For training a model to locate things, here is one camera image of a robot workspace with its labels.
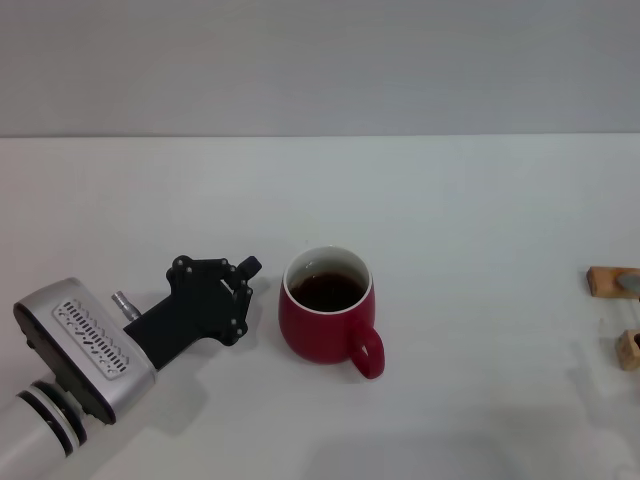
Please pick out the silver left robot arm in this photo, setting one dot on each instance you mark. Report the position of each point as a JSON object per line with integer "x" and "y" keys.
{"x": 75, "y": 350}

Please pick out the silver metal connector plug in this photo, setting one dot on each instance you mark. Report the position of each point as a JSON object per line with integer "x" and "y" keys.
{"x": 125, "y": 305}

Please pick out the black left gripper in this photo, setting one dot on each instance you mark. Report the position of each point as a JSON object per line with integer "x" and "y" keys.
{"x": 195, "y": 305}

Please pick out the wooden spoon rest block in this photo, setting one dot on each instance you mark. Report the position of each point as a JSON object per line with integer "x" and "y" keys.
{"x": 602, "y": 282}
{"x": 626, "y": 350}

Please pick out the red ceramic cup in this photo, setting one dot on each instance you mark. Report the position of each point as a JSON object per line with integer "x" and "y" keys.
{"x": 315, "y": 332}

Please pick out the dark brown coffee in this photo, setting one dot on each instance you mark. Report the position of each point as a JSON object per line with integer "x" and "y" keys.
{"x": 327, "y": 292}

